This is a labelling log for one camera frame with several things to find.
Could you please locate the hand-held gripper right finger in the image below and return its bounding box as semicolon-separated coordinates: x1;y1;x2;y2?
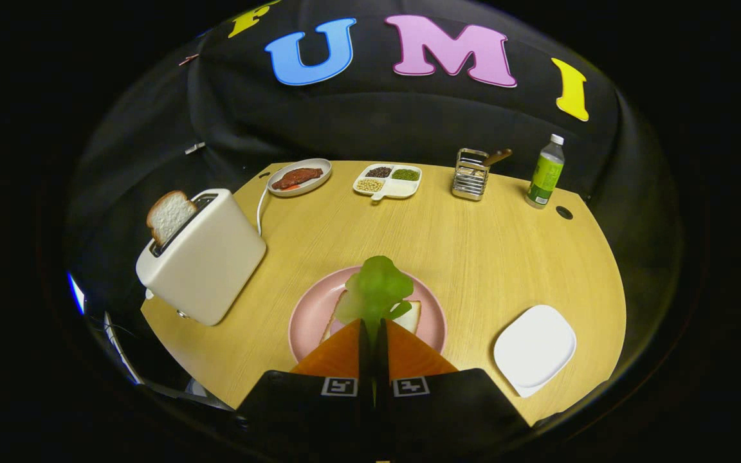
376;320;532;454

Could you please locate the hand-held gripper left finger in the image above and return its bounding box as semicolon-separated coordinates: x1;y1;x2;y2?
235;320;374;454

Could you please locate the green lettuce leaf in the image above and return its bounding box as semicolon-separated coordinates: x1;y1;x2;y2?
335;255;414;330

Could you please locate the toasted bread slice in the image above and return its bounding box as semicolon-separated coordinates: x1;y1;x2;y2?
147;190;198;249

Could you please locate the pink round plate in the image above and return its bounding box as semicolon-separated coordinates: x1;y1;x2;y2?
288;266;448;365

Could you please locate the white bread slice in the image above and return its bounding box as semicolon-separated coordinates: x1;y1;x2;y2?
322;291;423;343

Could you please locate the square white plate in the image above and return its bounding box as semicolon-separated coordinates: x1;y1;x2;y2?
493;305;577;398

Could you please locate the white toaster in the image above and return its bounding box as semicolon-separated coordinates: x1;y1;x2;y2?
136;188;267;326

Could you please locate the white divided bean dish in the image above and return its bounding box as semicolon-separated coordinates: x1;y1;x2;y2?
352;163;422;203

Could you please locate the brown meat steak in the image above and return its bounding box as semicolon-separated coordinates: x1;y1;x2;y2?
272;168;324;190

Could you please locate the round white plate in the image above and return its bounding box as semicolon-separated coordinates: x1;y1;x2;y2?
267;158;333;197

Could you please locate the green plastic bottle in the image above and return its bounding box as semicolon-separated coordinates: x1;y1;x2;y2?
526;134;565;209

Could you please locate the black backdrop cloth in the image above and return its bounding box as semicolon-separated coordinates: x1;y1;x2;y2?
65;0;683;309

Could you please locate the white toaster cable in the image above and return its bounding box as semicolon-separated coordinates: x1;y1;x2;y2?
256;185;272;236

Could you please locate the metal wire holder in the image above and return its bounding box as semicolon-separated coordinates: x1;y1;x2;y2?
452;149;491;202

